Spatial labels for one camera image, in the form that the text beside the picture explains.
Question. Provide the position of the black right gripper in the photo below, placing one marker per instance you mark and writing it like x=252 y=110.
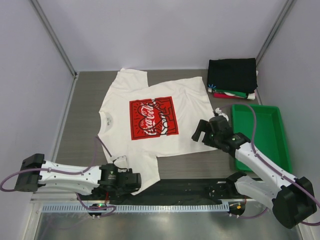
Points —
x=202 y=127

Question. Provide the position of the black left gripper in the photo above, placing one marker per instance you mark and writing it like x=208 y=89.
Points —
x=124 y=190

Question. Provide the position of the white t-shirt red print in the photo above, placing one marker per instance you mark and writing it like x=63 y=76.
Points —
x=145 y=122

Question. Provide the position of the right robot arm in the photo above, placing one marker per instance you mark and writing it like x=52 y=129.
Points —
x=291 y=199

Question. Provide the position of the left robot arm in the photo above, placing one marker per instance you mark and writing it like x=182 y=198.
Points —
x=36 y=172

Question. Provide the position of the folded red t-shirt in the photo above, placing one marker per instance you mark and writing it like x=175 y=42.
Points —
x=221 y=95

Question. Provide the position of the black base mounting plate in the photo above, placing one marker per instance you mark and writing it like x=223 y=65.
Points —
x=174 y=192

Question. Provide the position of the folded green t-shirt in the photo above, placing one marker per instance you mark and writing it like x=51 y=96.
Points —
x=237 y=94

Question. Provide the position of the folded white t-shirt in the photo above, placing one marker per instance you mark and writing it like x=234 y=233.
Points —
x=251 y=96

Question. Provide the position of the green plastic tray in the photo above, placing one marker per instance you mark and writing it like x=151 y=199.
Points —
x=269 y=136

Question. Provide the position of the aluminium extrusion crossbar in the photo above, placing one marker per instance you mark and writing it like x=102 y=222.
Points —
x=53 y=197

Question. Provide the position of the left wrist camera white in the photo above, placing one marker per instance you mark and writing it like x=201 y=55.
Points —
x=120 y=162

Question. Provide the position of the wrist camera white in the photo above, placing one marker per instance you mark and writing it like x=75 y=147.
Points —
x=218 y=112
x=120 y=162

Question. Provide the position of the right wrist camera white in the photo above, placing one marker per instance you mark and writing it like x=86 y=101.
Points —
x=218 y=112

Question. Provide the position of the slotted cable duct rail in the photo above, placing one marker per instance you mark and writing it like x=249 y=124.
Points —
x=77 y=208

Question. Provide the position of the right aluminium frame post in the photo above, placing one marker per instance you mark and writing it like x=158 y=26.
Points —
x=279 y=21

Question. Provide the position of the aluminium frame post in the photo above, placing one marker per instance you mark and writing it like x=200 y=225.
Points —
x=279 y=21
x=53 y=36

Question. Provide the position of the left aluminium frame post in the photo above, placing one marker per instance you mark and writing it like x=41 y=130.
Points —
x=53 y=36

